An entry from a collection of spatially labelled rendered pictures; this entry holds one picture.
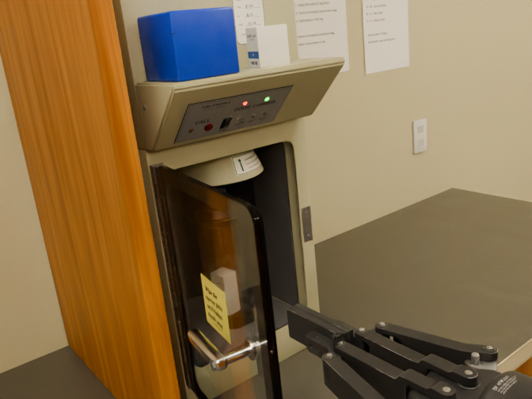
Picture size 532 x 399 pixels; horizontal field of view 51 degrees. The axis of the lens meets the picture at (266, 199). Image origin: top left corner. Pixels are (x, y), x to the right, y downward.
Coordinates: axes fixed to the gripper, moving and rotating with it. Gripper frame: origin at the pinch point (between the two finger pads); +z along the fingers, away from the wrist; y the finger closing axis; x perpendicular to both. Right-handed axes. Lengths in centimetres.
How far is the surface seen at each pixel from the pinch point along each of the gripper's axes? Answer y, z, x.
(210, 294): -4.6, 27.0, 7.1
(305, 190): -37, 44, 4
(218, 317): -4.4, 25.6, 10.0
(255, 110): -23.2, 37.7, -13.9
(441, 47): -141, 87, -13
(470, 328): -61, 24, 37
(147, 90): -6.6, 39.8, -19.5
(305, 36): -79, 87, -22
